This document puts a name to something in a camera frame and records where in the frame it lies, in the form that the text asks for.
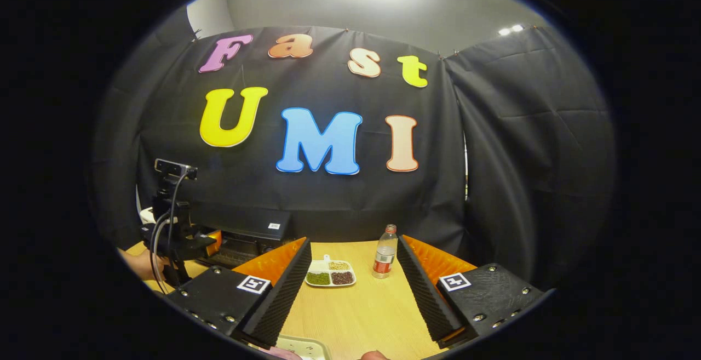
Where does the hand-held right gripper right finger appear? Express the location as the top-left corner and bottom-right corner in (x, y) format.
(397, 235), (548, 350)

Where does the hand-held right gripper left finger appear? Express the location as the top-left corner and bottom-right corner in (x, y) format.
(164, 237), (313, 350)

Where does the black electric oven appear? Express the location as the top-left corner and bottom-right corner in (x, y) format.
(191, 207), (299, 271)

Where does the cream food tray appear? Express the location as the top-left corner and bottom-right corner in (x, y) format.
(274, 335), (333, 360)

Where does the pink meat slice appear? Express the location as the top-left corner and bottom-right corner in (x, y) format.
(257, 346), (303, 360)

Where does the white divided dish of beans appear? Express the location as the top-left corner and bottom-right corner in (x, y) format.
(304, 254), (357, 288)

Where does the plastic bottle with red label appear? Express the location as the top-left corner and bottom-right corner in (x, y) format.
(372, 224), (399, 279)

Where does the black backdrop cloth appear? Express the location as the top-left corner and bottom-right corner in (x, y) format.
(90, 7), (617, 289)

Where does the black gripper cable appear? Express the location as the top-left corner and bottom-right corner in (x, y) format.
(149, 165), (192, 295)

